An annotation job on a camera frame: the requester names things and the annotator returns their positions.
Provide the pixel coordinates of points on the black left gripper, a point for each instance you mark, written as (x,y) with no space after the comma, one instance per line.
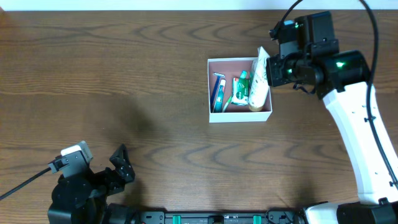
(109,178)

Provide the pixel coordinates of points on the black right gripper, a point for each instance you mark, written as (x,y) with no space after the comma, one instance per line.
(277,70)

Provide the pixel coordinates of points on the white bamboo print lotion tube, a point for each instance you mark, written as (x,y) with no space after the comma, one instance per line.
(259,85)

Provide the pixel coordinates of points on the green white toothbrush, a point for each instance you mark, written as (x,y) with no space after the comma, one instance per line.
(242,75)

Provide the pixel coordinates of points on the green soap bar pack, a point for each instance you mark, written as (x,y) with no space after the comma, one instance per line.
(240,91)

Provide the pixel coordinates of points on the white box with pink interior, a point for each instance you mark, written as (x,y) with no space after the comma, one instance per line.
(231,68)

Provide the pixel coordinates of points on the blue disposable razor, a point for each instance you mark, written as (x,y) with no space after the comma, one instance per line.
(218,76)

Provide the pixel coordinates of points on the white teal toothpaste tube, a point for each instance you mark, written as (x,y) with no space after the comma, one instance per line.
(219,97)

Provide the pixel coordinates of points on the clear pump bottle blue liquid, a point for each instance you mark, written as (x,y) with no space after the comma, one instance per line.
(250,79)

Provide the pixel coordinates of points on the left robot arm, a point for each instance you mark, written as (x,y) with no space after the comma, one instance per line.
(80,195)

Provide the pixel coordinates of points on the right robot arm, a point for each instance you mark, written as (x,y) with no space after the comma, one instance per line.
(342,82)

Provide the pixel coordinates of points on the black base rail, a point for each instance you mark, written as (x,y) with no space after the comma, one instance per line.
(269,217)

